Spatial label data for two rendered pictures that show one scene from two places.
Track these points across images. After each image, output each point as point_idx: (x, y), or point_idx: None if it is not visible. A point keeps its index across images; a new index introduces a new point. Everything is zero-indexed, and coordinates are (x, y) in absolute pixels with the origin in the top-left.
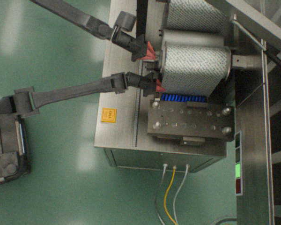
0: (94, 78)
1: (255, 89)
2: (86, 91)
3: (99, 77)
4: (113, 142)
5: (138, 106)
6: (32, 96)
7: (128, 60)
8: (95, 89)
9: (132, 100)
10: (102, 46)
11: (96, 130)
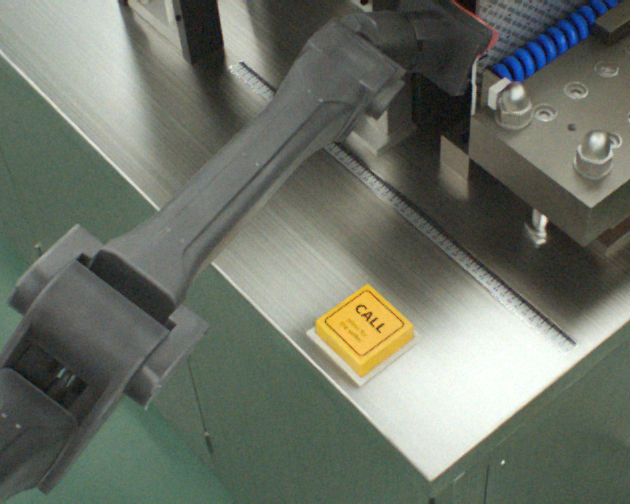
0: (53, 499)
1: None
2: (289, 133)
3: (70, 479)
4: (483, 402)
5: (427, 223)
6: (112, 271)
7: (229, 129)
8: (310, 111)
9: (384, 223)
10: None
11: (374, 420)
